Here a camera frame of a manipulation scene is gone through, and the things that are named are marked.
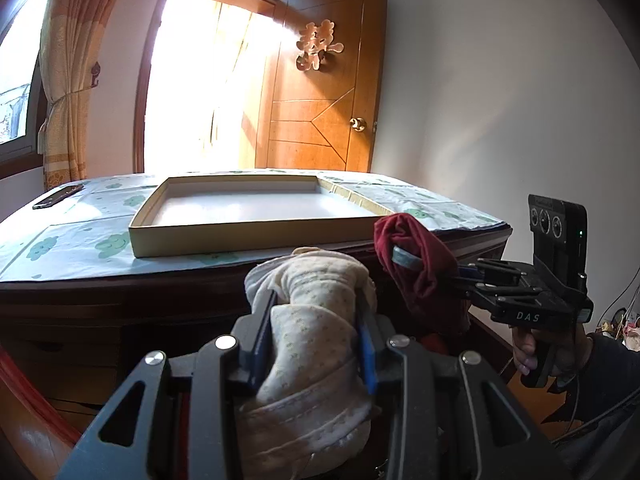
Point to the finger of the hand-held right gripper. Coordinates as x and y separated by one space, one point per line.
480 294
492 267

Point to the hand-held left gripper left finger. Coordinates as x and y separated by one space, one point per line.
261 355

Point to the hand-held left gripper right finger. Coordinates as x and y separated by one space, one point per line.
369 360

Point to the cream dotted underwear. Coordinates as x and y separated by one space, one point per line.
310 340

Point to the crimson red underwear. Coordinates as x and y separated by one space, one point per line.
425 285

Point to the shallow cardboard box tray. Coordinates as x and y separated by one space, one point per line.
240 205

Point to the person's right forearm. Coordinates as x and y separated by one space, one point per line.
610 385

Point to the person's right hand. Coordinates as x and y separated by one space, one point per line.
522 355

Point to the pile of small clutter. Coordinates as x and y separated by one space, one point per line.
622 327

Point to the dark wooden dresser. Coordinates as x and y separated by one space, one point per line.
100 300

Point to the brass door knob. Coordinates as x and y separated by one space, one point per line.
358 123

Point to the cloud print tablecloth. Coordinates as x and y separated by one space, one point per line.
75 240

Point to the wooden door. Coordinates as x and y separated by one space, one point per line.
320 125

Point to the red cloth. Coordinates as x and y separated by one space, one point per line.
30 385

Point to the black phone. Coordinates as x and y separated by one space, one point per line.
57 196

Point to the sheer door curtain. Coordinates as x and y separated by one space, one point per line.
225 85

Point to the gold door decoration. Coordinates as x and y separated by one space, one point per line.
312 45

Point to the yellow patterned curtain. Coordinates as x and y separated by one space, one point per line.
65 125

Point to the curtain tieback hook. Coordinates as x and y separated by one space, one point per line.
95 72

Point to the window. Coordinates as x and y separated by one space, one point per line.
20 60

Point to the brown wooden door frame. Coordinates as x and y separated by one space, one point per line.
141 110

